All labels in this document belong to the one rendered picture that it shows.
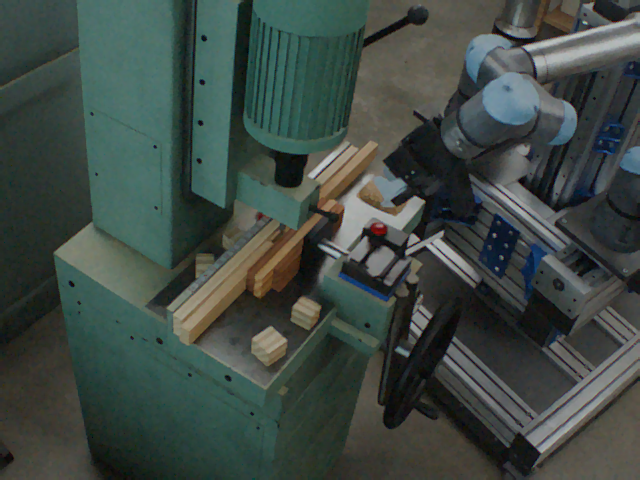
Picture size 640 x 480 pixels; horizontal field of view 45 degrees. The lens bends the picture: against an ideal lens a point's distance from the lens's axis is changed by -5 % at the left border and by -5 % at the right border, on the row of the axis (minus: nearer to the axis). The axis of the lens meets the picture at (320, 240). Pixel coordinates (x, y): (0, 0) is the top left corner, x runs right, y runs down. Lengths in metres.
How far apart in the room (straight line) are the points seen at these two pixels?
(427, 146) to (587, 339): 1.40
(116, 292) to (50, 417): 0.87
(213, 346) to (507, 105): 0.63
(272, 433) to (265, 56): 0.73
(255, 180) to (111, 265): 0.38
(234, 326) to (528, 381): 1.18
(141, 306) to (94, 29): 0.54
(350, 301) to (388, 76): 2.46
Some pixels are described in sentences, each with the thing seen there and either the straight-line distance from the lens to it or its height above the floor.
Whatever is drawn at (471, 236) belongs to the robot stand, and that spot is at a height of 0.55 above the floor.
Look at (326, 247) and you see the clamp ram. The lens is 1.48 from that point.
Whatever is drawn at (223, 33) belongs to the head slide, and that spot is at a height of 1.36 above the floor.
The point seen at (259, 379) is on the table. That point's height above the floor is 0.90.
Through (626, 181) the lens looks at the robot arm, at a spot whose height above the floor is 0.99.
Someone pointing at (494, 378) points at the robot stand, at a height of 0.23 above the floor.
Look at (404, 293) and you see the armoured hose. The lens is 1.41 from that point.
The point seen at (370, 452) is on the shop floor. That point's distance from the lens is 2.36.
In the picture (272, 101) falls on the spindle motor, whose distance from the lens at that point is 1.24.
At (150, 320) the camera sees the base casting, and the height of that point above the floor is 0.78.
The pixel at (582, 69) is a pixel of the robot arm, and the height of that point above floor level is 1.34.
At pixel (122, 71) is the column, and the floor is 1.23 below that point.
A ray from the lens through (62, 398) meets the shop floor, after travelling 2.43.
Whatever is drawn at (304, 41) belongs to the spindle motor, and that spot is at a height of 1.40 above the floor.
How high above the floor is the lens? 1.99
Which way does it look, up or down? 44 degrees down
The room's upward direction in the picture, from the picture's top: 10 degrees clockwise
